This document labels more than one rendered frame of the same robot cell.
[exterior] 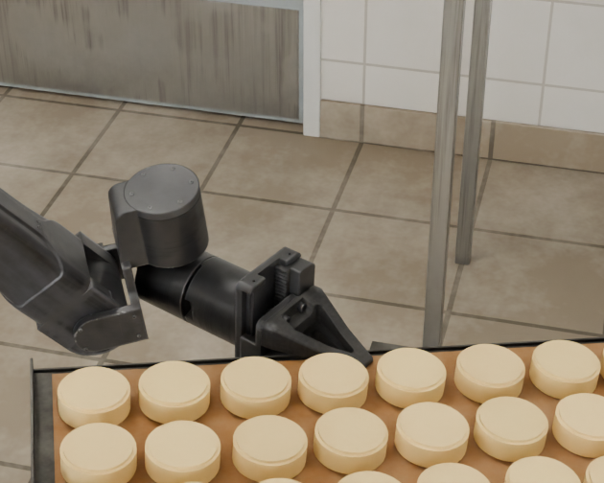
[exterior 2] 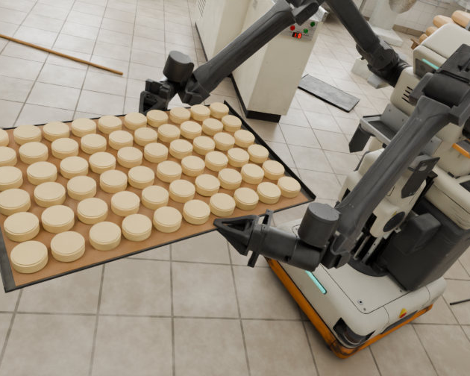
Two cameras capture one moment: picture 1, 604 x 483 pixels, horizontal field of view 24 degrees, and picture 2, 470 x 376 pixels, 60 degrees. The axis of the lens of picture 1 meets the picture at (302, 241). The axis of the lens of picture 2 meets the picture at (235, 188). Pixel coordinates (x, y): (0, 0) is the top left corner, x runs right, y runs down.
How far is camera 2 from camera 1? 1.33 m
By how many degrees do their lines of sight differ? 101
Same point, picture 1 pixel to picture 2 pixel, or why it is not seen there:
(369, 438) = (201, 179)
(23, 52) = not seen: outside the picture
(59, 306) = not seen: hidden behind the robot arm
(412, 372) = (196, 206)
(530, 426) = (148, 191)
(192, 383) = (263, 189)
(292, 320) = (249, 226)
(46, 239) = (345, 205)
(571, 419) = (133, 196)
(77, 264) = not seen: hidden behind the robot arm
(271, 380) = (241, 194)
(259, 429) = (235, 177)
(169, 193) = (318, 209)
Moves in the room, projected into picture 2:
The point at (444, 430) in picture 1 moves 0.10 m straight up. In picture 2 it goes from (177, 185) to (188, 143)
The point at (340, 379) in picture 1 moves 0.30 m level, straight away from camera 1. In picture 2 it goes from (219, 198) to (283, 338)
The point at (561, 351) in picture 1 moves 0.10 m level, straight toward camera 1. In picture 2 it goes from (139, 227) to (141, 189)
